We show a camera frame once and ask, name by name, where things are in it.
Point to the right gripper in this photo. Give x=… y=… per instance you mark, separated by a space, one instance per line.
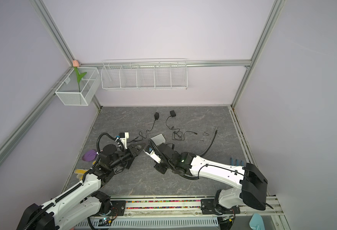
x=160 y=168

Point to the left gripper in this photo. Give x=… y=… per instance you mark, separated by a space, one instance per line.
x=135 y=152

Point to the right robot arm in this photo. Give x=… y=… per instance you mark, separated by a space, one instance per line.
x=248 y=184

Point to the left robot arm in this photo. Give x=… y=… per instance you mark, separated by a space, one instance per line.
x=84 y=199

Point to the black power adapter left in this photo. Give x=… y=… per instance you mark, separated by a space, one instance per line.
x=156 y=116

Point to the black power adapter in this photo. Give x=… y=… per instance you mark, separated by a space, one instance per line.
x=172 y=113
x=156 y=116

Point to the black power adapter right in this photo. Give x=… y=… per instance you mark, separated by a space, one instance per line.
x=172 y=113

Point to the purple pink toy shovel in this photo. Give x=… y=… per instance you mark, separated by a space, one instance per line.
x=90 y=155

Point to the blue yellow toy rake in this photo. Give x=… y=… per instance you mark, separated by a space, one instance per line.
x=237 y=162

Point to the white mesh box basket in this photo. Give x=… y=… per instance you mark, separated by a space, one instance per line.
x=68 y=91

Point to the artificial tulip flower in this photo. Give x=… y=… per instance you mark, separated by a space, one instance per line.
x=79 y=75

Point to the light blue toy scoop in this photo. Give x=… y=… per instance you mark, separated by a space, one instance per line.
x=256 y=222

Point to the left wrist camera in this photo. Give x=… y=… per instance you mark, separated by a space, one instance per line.
x=121 y=140

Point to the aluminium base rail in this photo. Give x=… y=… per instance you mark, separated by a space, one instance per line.
x=179 y=212

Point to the white wire wall basket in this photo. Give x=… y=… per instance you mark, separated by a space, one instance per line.
x=144 y=74

